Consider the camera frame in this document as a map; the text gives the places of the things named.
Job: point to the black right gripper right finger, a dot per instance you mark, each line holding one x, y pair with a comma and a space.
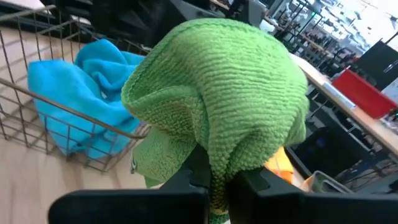
295, 208

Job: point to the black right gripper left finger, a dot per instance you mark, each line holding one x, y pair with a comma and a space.
140, 208

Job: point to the orange microfiber towel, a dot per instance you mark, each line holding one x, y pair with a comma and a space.
280, 165

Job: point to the blue microfiber towel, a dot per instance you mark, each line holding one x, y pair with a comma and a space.
102, 56
71, 99

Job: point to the green microfiber towel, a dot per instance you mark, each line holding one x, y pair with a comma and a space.
217, 93

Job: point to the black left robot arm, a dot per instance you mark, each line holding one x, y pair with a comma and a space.
140, 18

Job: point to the clear plastic bin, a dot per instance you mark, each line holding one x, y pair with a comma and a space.
314, 183

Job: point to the wooden workbench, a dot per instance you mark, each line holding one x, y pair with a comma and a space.
367, 121

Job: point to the red plastic bin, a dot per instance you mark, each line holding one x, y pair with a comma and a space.
360, 93

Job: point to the black monitor back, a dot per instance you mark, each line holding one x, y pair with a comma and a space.
376, 62

